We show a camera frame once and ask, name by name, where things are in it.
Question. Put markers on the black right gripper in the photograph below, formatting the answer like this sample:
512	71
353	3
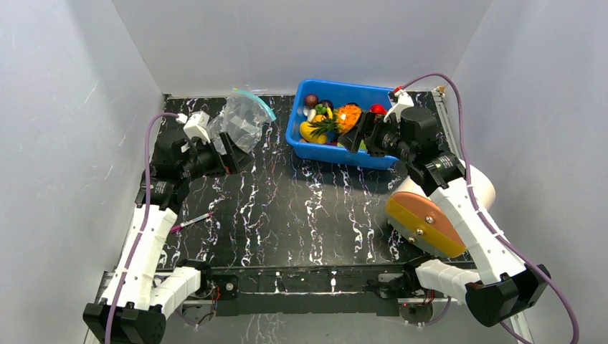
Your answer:
371	135

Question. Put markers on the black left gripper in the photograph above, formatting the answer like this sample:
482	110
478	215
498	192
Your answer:
219	165

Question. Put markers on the clear zip top bag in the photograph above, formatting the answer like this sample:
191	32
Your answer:
242	118

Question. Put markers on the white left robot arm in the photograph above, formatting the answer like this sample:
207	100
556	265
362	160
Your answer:
138	266

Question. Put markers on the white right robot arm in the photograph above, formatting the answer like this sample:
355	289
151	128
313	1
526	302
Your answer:
480	237

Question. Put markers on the red toy pepper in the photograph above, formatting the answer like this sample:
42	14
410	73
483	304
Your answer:
377	109

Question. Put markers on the yellow toy mango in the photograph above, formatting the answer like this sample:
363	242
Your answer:
313	133

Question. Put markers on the blue plastic bin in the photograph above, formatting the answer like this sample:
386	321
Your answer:
339	93

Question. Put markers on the dark purple toy plum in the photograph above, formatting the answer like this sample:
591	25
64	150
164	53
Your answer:
326	104

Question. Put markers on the green toy pea cluster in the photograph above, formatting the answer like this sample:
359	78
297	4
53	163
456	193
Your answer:
320	109

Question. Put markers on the purple marker pen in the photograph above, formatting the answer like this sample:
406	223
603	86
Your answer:
184	224

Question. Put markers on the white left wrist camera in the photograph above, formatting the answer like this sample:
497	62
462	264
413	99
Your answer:
195	127

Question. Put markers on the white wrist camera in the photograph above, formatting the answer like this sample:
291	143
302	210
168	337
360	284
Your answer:
400	100
195	127

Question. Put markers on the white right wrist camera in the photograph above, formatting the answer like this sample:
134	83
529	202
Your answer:
400	100

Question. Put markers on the black front rail frame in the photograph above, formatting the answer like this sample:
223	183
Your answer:
318	289

